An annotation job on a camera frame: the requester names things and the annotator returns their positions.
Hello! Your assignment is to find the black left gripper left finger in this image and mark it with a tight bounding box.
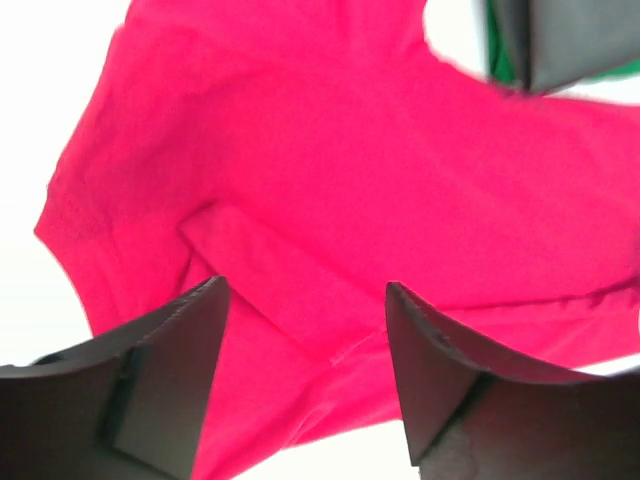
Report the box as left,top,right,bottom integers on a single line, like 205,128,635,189
1,277,230,479

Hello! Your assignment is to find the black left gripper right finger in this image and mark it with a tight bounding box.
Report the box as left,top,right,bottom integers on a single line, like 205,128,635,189
385,282,639,480

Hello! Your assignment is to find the pink t-shirt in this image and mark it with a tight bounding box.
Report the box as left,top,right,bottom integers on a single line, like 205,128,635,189
35,1,639,479

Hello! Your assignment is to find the folded green t-shirt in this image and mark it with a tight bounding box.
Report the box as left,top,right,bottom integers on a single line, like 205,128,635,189
484,0,640,89

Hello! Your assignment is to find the folded dark grey t-shirt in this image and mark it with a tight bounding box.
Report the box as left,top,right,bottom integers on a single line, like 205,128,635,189
492,0,640,96

